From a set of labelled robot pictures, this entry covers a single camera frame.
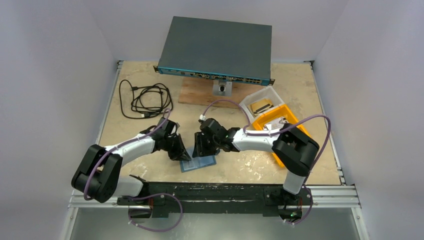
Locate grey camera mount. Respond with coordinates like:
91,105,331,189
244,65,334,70
212,79,233,97

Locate gold cards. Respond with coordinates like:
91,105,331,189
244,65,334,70
249,98,274,116

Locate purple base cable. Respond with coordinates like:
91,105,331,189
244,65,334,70
283,185,316,226
127,192,185,233

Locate aluminium frame rail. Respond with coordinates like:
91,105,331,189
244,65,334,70
67,185,361,209

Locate grey network switch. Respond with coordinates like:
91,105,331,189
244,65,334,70
154,16,275,86

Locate silver items in bin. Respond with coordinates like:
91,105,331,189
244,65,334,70
263,116,289,131

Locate blue card holder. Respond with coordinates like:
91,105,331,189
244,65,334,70
180,155,217,173

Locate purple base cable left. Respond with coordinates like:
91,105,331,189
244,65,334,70
127,192,185,233

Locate yellow bin front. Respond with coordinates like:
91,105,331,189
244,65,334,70
271,125,311,168

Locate black coiled cable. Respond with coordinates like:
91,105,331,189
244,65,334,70
118,79,174,120

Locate yellow bin middle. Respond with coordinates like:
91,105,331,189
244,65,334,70
251,104,299,130

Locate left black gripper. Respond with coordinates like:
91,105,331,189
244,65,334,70
163,133,191,161

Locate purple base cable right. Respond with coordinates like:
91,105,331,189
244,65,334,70
283,185,316,226

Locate wooden board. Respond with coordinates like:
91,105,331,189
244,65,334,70
178,77,264,106

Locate white plastic bin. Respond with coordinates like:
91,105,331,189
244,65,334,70
239,86,285,123

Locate yellow bin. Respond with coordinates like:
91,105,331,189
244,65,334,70
251,104,299,130
271,125,311,168

